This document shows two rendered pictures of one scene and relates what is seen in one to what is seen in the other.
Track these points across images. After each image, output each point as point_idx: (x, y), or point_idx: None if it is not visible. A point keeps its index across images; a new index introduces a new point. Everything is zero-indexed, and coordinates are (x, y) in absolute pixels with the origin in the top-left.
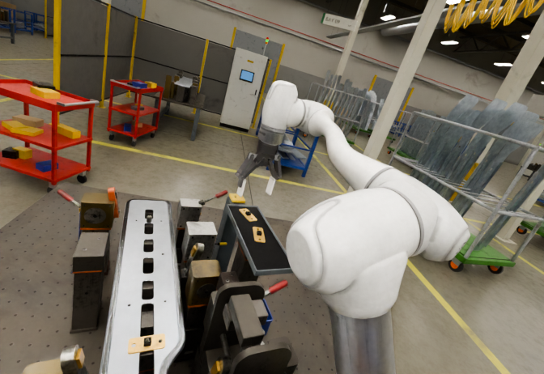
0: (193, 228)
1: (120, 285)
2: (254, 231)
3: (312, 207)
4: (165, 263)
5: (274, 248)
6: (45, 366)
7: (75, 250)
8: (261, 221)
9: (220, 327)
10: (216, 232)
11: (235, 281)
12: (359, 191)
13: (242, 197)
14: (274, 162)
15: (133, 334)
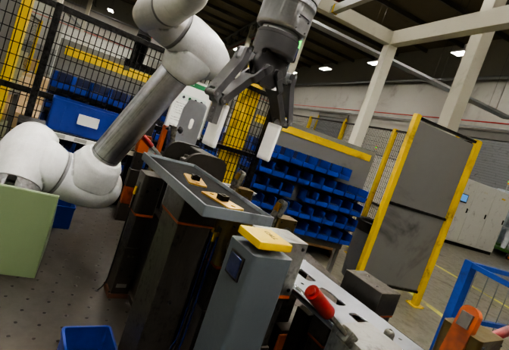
0: (289, 235)
1: (304, 260)
2: (203, 182)
3: (225, 47)
4: None
5: (170, 168)
6: (289, 219)
7: (373, 276)
8: (192, 189)
9: None
10: (254, 226)
11: None
12: (206, 23)
13: (253, 232)
14: (242, 67)
15: None
